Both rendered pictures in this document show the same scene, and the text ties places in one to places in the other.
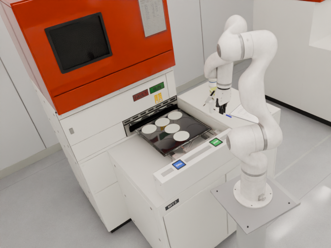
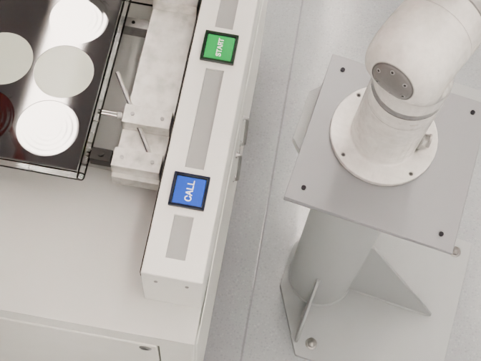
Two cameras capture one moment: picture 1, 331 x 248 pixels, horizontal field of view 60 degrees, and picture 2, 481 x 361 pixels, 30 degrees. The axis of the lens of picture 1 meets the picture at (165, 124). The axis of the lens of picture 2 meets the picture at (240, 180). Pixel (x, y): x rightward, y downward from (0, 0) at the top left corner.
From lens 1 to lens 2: 89 cm
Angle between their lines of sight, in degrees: 46
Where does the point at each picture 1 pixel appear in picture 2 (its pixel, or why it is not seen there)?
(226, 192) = (327, 174)
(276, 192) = not seen: hidden behind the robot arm
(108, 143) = not seen: outside the picture
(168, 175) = (192, 246)
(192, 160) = (212, 152)
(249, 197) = (400, 157)
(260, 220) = (451, 198)
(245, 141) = (453, 61)
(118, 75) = not seen: outside the picture
